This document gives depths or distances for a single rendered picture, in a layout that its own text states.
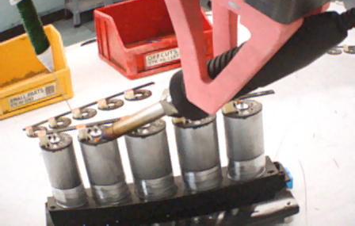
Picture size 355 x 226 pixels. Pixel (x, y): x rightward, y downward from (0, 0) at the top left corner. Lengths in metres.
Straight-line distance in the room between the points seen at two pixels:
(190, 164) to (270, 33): 0.16
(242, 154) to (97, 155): 0.08
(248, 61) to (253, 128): 0.12
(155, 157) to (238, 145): 0.05
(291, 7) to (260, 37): 0.03
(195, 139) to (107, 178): 0.06
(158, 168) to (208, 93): 0.10
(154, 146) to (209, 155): 0.03
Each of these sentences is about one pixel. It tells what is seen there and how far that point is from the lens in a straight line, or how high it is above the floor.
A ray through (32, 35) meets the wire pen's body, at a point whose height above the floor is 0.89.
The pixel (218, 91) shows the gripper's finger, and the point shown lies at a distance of 0.30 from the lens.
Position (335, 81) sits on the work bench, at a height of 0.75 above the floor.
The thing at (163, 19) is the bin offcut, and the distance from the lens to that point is 0.80.
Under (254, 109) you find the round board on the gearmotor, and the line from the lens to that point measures 0.40.
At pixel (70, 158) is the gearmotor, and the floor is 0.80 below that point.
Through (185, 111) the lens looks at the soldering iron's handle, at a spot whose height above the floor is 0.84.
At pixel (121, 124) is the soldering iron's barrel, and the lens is 0.36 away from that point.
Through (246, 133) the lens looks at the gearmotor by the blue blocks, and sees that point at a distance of 0.40.
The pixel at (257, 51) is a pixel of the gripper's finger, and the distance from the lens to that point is 0.27.
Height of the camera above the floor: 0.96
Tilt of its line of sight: 21 degrees down
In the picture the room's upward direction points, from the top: 8 degrees counter-clockwise
